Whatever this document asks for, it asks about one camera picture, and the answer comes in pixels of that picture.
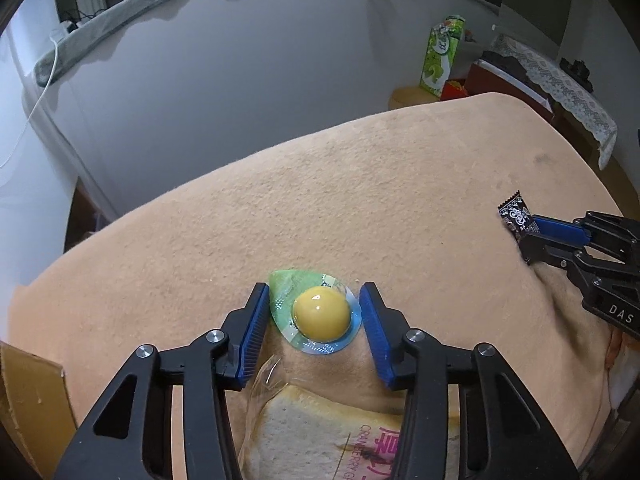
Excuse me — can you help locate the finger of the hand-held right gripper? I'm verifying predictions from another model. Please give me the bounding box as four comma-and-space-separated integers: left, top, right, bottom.
532, 211, 640, 261
521, 232, 640, 291

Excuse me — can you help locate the yellow jelly cup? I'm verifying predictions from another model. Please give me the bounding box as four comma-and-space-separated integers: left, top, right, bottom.
267, 269, 362, 356

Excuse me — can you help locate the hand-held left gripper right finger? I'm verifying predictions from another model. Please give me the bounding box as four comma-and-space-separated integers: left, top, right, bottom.
359, 281, 581, 480

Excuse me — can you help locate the small dark object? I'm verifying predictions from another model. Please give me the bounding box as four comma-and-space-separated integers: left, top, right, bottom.
560, 57, 596, 88

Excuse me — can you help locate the dark wooden cabinet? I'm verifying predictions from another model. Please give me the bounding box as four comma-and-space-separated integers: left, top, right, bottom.
467, 50, 601, 161

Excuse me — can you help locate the brown cardboard box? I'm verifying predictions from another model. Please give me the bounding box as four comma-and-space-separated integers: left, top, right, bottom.
0, 340, 78, 466

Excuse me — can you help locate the wooden stool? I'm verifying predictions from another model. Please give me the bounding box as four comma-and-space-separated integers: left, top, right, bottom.
389, 85, 442, 111

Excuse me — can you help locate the white cable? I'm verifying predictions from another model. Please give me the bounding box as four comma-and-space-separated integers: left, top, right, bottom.
0, 30, 62, 171

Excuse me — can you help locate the sliced bread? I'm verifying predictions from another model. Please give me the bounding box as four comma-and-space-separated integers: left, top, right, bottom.
240, 382, 462, 480

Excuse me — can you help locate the lace-covered side table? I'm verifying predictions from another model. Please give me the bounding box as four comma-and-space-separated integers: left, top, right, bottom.
487, 35, 618, 171

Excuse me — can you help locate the green carton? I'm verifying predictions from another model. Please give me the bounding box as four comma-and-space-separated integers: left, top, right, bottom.
419, 16, 467, 98

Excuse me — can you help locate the power strip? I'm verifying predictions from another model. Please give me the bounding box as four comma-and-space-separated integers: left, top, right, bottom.
50, 10, 96, 36

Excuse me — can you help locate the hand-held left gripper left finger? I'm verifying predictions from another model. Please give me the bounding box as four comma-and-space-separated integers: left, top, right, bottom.
52, 282, 271, 480

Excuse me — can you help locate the small black patterned candy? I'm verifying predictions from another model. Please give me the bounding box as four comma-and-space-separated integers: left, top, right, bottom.
496, 189, 543, 246

